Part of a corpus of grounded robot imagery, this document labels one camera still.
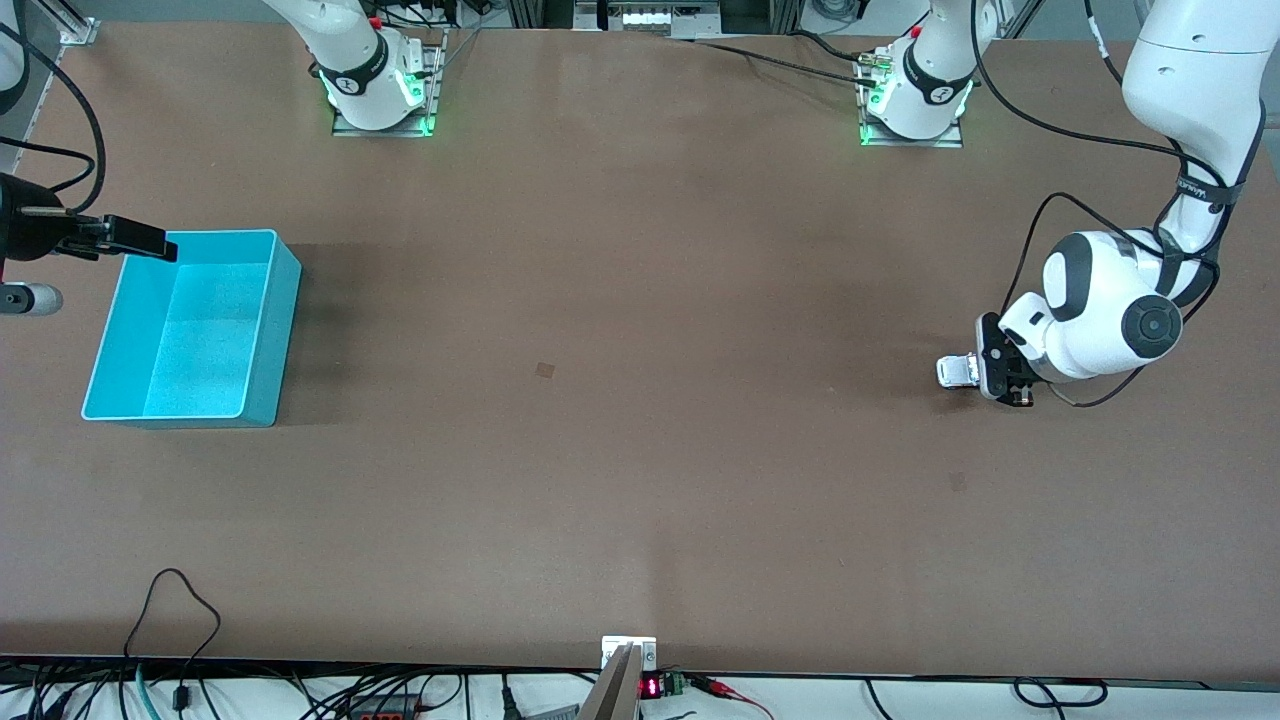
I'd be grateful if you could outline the thin black looped cable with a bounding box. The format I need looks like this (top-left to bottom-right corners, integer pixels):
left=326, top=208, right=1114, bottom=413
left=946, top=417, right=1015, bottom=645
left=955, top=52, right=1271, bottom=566
left=123, top=568, right=222, bottom=713

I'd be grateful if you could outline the black coiled cable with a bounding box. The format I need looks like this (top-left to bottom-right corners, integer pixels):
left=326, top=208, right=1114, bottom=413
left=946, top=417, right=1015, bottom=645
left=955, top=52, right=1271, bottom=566
left=862, top=678, right=1111, bottom=720

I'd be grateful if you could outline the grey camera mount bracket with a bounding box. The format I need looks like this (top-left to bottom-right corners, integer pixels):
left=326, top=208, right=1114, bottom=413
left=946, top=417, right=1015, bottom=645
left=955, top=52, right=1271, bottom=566
left=575, top=635, right=658, bottom=720

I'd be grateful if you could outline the black velcro cable strap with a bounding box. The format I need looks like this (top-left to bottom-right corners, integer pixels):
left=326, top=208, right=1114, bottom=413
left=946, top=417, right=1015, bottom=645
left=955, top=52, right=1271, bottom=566
left=1175, top=172, right=1246, bottom=208

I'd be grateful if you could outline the red clip lead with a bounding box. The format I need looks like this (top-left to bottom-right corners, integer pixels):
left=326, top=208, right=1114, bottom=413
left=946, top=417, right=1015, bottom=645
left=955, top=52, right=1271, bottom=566
left=686, top=674, right=776, bottom=720

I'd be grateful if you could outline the black power strip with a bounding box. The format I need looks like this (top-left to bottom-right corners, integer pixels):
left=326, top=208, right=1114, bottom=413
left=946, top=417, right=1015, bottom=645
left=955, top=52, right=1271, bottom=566
left=345, top=695, right=426, bottom=720

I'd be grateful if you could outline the grey control box with lights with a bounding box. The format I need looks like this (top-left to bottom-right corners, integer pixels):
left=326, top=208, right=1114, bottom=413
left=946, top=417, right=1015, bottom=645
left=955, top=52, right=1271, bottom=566
left=573, top=0, right=723, bottom=39

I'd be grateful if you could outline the black cable to arm base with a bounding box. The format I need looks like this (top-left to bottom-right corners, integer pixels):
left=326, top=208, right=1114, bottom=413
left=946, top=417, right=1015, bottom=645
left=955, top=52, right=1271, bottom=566
left=690, top=28, right=886, bottom=89

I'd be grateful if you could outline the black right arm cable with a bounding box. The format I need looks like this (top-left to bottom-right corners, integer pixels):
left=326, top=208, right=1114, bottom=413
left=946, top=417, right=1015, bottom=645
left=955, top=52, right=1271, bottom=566
left=0, top=20, right=107, bottom=216

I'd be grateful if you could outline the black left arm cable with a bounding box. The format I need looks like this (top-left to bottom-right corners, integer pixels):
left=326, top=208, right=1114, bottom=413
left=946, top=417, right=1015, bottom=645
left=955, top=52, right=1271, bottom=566
left=968, top=0, right=1261, bottom=409

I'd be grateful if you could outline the aluminium frame profile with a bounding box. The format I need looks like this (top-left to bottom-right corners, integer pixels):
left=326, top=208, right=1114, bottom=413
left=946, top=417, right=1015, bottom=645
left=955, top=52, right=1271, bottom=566
left=0, top=0, right=101, bottom=173

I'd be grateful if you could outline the teal plastic storage bin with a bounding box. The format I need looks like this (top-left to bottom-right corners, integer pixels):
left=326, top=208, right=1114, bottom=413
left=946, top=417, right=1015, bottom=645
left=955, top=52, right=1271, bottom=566
left=80, top=229, right=303, bottom=429

